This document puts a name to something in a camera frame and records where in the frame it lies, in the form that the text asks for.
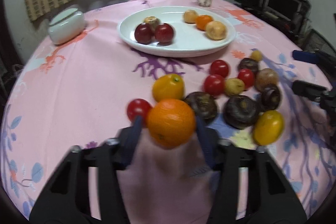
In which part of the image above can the brown passion fruit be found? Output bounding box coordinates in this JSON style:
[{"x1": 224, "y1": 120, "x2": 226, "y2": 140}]
[{"x1": 255, "y1": 68, "x2": 279, "y2": 92}]

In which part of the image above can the small yellow longan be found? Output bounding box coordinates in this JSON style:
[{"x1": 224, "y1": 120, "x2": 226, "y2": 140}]
[{"x1": 250, "y1": 50, "x2": 263, "y2": 63}]

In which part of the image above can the red cherry tomato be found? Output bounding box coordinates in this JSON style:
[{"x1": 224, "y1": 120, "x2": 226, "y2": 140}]
[
  {"x1": 203, "y1": 75, "x2": 224, "y2": 97},
  {"x1": 126, "y1": 98, "x2": 152, "y2": 122},
  {"x1": 210, "y1": 60, "x2": 230, "y2": 78},
  {"x1": 238, "y1": 69, "x2": 255, "y2": 90}
]

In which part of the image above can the yellow-green longan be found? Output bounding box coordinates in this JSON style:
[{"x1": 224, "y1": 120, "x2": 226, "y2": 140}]
[{"x1": 224, "y1": 78, "x2": 245, "y2": 97}]

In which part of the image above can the large orange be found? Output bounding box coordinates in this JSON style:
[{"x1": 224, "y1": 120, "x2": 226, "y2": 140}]
[{"x1": 147, "y1": 99, "x2": 197, "y2": 149}]

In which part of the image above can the yellow tomato with stem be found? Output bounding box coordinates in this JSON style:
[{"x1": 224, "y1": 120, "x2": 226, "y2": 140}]
[{"x1": 152, "y1": 74, "x2": 185, "y2": 102}]

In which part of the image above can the pink patterned tablecloth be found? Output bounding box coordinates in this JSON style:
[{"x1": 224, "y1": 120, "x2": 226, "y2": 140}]
[{"x1": 1, "y1": 0, "x2": 335, "y2": 223}]

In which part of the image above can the black tv stand with monitor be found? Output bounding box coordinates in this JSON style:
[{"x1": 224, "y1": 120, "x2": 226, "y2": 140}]
[{"x1": 235, "y1": 0, "x2": 311, "y2": 43}]

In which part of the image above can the tan round fruit plate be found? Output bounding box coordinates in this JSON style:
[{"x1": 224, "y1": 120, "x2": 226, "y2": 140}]
[{"x1": 205, "y1": 20, "x2": 227, "y2": 40}]

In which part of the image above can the small tangerine on plate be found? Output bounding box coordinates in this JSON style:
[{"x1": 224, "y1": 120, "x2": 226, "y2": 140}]
[{"x1": 195, "y1": 15, "x2": 214, "y2": 31}]

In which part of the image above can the white oval plate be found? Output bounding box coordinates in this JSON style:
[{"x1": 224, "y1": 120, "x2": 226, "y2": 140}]
[{"x1": 117, "y1": 6, "x2": 236, "y2": 58}]

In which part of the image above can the tan longan back plate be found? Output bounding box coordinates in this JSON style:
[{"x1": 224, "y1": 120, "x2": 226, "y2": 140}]
[{"x1": 183, "y1": 10, "x2": 199, "y2": 24}]

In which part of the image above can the dark red plum right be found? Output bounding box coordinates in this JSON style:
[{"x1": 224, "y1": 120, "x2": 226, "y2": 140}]
[{"x1": 154, "y1": 23, "x2": 175, "y2": 43}]

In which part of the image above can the dark red plum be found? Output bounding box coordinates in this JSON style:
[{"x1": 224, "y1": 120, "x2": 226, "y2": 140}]
[
  {"x1": 154, "y1": 23, "x2": 175, "y2": 43},
  {"x1": 134, "y1": 23, "x2": 153, "y2": 44}
]

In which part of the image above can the speckled brown fruit on plate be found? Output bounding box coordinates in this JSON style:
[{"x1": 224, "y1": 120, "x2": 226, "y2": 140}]
[{"x1": 143, "y1": 16, "x2": 161, "y2": 32}]

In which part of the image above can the dark red plum left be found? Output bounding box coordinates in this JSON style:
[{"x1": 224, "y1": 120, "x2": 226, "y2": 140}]
[{"x1": 134, "y1": 23, "x2": 153, "y2": 44}]

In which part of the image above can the white ceramic lidded jar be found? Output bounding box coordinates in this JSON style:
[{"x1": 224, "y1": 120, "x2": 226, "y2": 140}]
[{"x1": 48, "y1": 8, "x2": 86, "y2": 46}]

